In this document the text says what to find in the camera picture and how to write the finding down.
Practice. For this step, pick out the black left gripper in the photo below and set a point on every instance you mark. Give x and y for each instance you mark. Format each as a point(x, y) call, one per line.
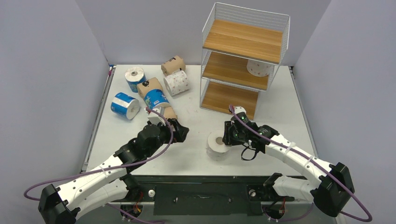
point(180, 132)

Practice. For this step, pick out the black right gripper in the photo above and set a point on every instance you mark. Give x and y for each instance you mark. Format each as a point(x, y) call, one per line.
point(229, 134)

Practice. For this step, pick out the floral white paper roll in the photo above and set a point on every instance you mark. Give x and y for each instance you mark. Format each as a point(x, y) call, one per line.
point(259, 69)
point(216, 149)
point(176, 83)

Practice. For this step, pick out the brown paper roll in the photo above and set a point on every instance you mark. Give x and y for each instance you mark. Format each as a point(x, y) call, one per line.
point(148, 85)
point(173, 65)
point(167, 113)

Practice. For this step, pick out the blue paper roll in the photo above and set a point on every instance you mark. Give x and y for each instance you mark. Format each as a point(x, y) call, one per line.
point(156, 97)
point(134, 76)
point(125, 105)

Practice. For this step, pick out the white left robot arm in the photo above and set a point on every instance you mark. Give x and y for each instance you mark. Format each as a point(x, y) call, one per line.
point(109, 181)

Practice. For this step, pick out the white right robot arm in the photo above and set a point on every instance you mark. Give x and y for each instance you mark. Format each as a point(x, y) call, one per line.
point(328, 186)

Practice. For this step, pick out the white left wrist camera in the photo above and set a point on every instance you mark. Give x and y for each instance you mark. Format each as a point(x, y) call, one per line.
point(155, 118)

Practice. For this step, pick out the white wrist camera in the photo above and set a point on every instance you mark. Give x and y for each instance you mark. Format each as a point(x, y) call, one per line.
point(239, 109)
point(155, 118)

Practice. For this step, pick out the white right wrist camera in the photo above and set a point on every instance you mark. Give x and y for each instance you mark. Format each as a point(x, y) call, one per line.
point(239, 109)

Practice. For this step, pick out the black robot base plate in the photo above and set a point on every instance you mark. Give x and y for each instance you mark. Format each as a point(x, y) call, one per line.
point(202, 195)

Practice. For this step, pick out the white wire wooden shelf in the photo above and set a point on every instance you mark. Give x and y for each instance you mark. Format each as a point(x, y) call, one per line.
point(231, 36)

